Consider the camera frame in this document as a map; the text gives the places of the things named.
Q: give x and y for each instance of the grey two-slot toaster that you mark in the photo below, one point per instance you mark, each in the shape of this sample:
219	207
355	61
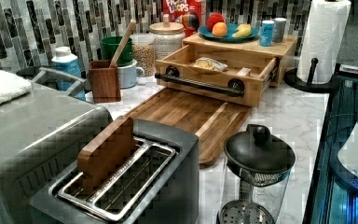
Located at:
158	184

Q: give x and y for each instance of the red cereal box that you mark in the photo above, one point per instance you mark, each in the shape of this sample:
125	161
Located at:
190	13

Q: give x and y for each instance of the teal plate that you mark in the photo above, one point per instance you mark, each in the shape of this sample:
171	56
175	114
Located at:
231	29

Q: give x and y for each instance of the wooden spoon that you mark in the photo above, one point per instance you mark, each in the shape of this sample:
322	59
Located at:
122	43

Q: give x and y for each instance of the wooden drawer cabinet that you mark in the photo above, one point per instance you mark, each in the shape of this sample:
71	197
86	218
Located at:
261	48

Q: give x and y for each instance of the wooden cutting board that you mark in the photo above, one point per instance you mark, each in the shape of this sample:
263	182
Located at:
212	121

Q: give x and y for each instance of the grey can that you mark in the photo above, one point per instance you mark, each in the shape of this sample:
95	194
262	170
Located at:
279	28

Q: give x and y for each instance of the wooden toast slice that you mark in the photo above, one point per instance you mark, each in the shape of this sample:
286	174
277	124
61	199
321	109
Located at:
106	152

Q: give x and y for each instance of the glass jar of grains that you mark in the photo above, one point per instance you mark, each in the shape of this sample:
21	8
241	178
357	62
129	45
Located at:
144	52

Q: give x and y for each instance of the blue can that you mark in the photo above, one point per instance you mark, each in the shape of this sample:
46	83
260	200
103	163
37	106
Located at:
266	33

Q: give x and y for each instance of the glass french press black lid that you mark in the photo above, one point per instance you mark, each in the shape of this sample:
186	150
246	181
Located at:
256	171

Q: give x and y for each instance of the stainless steel toaster oven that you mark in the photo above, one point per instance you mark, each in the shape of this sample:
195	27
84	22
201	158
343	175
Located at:
41	133

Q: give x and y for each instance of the orange fruit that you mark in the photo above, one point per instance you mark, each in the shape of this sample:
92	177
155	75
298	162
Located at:
219	29

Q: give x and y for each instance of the yellow banana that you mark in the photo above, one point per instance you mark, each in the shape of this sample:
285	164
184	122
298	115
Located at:
242	30

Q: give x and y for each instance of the green cup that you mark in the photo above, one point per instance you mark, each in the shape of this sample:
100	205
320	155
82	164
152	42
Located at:
109	47

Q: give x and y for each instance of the white mug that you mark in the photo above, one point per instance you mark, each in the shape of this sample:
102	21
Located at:
128	74

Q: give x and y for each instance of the brown wooden utensil box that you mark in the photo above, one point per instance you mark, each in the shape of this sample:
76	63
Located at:
104	82

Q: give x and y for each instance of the blue bottle white cap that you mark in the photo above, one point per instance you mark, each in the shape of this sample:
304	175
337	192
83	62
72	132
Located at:
64	60

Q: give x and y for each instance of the black paper towel holder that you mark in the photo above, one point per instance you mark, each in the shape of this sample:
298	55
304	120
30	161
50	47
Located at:
294	81

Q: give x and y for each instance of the wooden drawer with black handle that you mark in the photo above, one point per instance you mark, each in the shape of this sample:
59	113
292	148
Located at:
242	82

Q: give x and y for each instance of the red apple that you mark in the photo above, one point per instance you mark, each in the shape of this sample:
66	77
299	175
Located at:
213	19

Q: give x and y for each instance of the plastic snack bag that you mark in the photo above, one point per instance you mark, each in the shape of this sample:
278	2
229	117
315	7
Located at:
209	63

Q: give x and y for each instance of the white paper towel roll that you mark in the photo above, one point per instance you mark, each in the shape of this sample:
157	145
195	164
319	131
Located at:
323	35

